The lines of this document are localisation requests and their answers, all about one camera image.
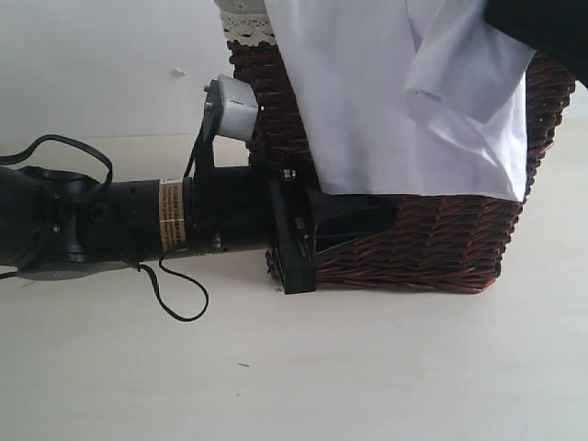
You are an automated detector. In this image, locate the white lace doily cloth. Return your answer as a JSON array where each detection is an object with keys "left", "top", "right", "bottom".
[{"left": 214, "top": 0, "right": 277, "bottom": 47}]

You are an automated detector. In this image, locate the dark brown wicker basket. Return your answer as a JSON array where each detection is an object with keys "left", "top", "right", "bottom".
[{"left": 227, "top": 40, "right": 576, "bottom": 293}]

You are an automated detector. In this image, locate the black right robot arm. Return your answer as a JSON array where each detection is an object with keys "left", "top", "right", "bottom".
[{"left": 483, "top": 0, "right": 587, "bottom": 85}]

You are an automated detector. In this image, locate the white t-shirt red lettering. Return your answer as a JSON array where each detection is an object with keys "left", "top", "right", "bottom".
[{"left": 266, "top": 0, "right": 534, "bottom": 201}]

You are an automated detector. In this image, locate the small white wall plug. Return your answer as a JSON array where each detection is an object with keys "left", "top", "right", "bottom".
[{"left": 171, "top": 68, "right": 187, "bottom": 77}]

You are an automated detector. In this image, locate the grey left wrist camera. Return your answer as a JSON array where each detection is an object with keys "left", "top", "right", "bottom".
[{"left": 201, "top": 74, "right": 259, "bottom": 141}]

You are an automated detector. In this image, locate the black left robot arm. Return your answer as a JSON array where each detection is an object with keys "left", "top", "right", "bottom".
[{"left": 1, "top": 144, "right": 398, "bottom": 294}]

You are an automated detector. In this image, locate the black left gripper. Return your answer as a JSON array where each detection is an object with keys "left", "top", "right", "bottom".
[{"left": 186, "top": 137, "right": 398, "bottom": 294}]

